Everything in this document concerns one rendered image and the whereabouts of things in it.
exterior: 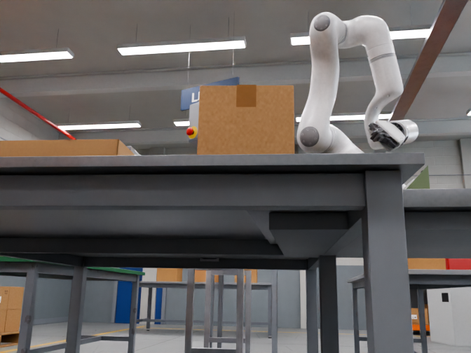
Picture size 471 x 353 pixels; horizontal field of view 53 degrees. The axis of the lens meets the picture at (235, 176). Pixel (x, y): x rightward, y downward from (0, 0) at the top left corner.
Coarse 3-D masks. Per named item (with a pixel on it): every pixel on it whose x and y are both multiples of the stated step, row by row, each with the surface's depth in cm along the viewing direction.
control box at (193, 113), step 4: (192, 104) 220; (196, 104) 218; (192, 108) 220; (196, 108) 218; (192, 112) 219; (196, 112) 217; (192, 116) 219; (196, 116) 217; (192, 120) 218; (196, 120) 216; (192, 124) 218; (196, 124) 216; (196, 128) 215; (196, 132) 214; (192, 136) 216; (196, 136) 214; (192, 140) 216; (196, 140) 215; (196, 144) 221
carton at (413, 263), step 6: (408, 258) 305; (414, 258) 304; (420, 258) 304; (426, 258) 304; (432, 258) 304; (438, 258) 304; (444, 258) 304; (408, 264) 304; (414, 264) 304; (420, 264) 303; (426, 264) 303; (432, 264) 303; (438, 264) 303; (444, 264) 303
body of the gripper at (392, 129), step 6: (378, 120) 147; (378, 126) 148; (384, 126) 145; (390, 126) 148; (396, 126) 152; (384, 132) 145; (390, 132) 144; (396, 132) 147; (402, 132) 151; (390, 138) 144; (396, 138) 143; (402, 138) 147; (384, 144) 146; (390, 150) 145
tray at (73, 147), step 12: (0, 144) 86; (12, 144) 86; (24, 144) 86; (36, 144) 85; (48, 144) 85; (60, 144) 85; (72, 144) 85; (84, 144) 85; (96, 144) 84; (108, 144) 84; (120, 144) 85; (0, 156) 86; (12, 156) 85; (24, 156) 85
